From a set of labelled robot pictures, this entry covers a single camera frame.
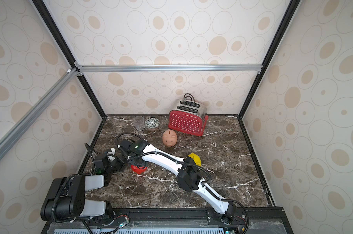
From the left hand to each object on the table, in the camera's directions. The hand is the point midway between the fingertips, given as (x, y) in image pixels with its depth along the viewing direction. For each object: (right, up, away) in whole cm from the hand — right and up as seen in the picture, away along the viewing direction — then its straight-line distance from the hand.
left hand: (134, 154), depth 89 cm
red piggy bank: (+3, -7, -7) cm, 11 cm away
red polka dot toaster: (+34, +24, +8) cm, 42 cm away
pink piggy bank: (+21, +10, +6) cm, 24 cm away
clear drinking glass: (-4, +21, +23) cm, 31 cm away
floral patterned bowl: (+6, +20, +24) cm, 32 cm away
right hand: (+5, -3, -3) cm, 6 cm away
